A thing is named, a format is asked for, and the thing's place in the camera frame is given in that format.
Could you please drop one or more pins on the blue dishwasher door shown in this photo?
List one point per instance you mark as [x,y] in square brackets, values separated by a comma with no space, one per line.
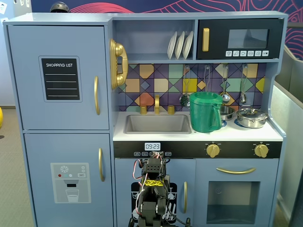
[123,172]

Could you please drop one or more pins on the white toy plate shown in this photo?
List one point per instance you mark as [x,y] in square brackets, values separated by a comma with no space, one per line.
[180,45]
[188,45]
[172,46]

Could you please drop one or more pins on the blue ice dispenser fridge door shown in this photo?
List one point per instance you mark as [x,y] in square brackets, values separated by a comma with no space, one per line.
[38,153]

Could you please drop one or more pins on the steel pot with lid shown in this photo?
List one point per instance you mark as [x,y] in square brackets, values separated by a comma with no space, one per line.
[251,118]

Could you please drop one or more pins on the black microwave door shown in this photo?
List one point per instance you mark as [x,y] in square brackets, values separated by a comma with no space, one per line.
[217,35]

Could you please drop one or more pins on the steel hanging spatula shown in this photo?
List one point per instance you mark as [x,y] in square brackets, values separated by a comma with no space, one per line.
[207,81]

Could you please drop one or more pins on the open steel pot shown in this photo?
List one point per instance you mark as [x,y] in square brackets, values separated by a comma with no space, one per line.
[227,114]

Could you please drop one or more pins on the blue shopping list fridge door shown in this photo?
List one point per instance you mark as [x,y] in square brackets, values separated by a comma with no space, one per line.
[28,106]

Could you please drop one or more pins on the yellow round object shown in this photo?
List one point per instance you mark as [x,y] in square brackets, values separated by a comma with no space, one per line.
[1,118]

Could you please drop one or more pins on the green plastic pitcher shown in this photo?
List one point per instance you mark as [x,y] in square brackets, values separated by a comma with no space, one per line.
[203,116]

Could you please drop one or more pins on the steel ladle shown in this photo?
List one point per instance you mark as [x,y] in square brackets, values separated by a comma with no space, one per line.
[225,98]

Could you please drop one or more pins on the gold tap knob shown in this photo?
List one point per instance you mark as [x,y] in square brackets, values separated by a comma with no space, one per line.
[171,110]
[143,110]

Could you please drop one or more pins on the gold stove knob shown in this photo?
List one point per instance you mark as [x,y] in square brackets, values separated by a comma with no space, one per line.
[212,150]
[261,150]

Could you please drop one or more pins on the grey toy sink basin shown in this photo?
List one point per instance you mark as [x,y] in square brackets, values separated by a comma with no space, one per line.
[156,124]

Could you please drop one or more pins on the gold faucet spout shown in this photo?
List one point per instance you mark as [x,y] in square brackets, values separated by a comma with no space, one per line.
[157,104]

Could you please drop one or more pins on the steel hanging spoon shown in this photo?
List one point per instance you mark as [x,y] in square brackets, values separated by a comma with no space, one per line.
[243,97]

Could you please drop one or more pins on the black helmet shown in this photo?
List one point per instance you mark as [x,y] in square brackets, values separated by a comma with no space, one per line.
[59,7]

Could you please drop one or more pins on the gold toy telephone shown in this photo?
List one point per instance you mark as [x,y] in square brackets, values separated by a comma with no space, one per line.
[120,52]

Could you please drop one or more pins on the blue oven door with window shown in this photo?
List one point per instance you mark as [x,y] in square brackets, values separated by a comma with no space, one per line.
[201,201]

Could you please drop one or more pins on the steel slotted spoon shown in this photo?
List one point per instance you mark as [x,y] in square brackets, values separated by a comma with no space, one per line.
[184,100]

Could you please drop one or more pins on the blue toy kitchen unit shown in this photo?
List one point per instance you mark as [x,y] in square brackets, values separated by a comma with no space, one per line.
[71,17]

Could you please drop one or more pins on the grey partition panel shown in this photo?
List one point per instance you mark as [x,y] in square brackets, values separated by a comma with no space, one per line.
[291,118]

